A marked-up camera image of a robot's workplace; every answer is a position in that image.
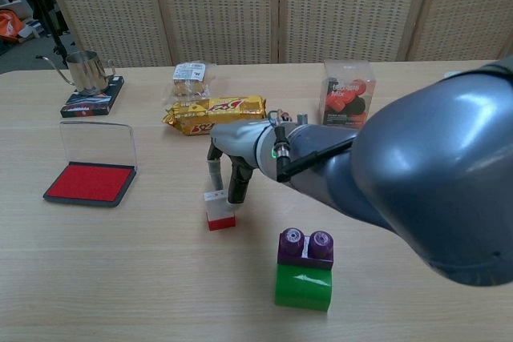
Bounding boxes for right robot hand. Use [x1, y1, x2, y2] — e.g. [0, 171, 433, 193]
[205, 119, 269, 213]

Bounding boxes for red and white stamp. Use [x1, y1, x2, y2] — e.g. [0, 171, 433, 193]
[203, 189, 238, 232]

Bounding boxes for red ink pad clear lid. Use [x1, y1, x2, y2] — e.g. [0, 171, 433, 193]
[42, 121, 139, 209]

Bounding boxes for gold biscuit pack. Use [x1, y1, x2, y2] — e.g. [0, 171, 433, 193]
[160, 94, 271, 137]

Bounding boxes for clear wrapped cake packet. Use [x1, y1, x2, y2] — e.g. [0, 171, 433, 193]
[161, 62, 218, 105]

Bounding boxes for clear box red black pieces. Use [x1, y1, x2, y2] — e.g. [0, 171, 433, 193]
[317, 58, 378, 130]

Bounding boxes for rattan folding screen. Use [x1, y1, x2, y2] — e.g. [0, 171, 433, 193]
[38, 0, 513, 68]

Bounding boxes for purple toy block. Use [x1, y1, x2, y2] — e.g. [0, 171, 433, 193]
[276, 227, 336, 272]

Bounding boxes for black printed box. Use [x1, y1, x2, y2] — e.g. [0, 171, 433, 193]
[59, 75, 126, 119]

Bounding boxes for steel gooseneck pitcher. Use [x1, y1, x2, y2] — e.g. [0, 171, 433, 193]
[34, 50, 118, 95]

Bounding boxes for green toy block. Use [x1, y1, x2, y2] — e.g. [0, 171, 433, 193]
[273, 263, 334, 313]

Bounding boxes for black tripod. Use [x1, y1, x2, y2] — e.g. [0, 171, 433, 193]
[22, 0, 68, 59]

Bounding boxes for orange bag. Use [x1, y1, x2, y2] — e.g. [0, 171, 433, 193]
[0, 9, 26, 42]

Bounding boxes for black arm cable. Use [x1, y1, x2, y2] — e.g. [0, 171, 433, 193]
[273, 124, 358, 183]

